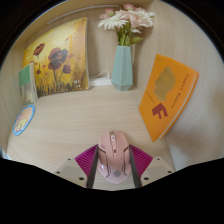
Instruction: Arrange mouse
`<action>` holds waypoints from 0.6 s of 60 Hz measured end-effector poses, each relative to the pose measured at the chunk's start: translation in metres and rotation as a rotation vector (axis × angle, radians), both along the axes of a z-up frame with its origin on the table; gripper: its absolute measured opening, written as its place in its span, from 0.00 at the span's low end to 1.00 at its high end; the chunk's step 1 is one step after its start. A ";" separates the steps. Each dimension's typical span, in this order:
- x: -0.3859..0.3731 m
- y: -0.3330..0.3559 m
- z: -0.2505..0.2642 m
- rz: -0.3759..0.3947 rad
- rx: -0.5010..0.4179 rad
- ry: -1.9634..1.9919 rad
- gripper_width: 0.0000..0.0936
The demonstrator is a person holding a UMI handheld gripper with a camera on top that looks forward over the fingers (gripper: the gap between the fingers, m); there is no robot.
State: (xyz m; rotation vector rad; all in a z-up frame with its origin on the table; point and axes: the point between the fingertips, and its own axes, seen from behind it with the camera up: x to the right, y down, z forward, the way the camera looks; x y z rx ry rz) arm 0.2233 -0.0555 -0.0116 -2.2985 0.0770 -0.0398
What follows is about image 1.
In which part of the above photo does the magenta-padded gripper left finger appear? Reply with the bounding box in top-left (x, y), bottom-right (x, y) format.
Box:
top-left (54, 144), bottom-right (100, 189)

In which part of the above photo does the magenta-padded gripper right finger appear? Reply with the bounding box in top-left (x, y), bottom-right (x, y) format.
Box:
top-left (128, 144), bottom-right (175, 189)

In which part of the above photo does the pink computer mouse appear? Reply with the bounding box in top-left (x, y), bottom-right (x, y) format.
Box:
top-left (97, 129), bottom-right (132, 185)

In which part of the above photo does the round blue-rimmed mouse pad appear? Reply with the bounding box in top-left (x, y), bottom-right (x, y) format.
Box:
top-left (12, 104), bottom-right (37, 137)

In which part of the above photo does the orange book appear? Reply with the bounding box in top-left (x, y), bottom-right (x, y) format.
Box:
top-left (138, 53), bottom-right (200, 143)

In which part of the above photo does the white power strip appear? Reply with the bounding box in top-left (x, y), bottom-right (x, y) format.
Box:
top-left (88, 69), bottom-right (114, 88)

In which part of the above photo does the green book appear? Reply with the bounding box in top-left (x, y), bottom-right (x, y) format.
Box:
top-left (18, 62), bottom-right (39, 105)

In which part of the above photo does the teal faceted vase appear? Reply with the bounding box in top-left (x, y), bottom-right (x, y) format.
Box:
top-left (110, 45), bottom-right (134, 92)

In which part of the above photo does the yellow poppy painting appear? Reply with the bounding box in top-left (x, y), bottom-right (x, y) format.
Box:
top-left (22, 17), bottom-right (90, 98)

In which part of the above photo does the pink and white flower bouquet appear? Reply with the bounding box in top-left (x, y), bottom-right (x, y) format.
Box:
top-left (97, 3), bottom-right (156, 47)

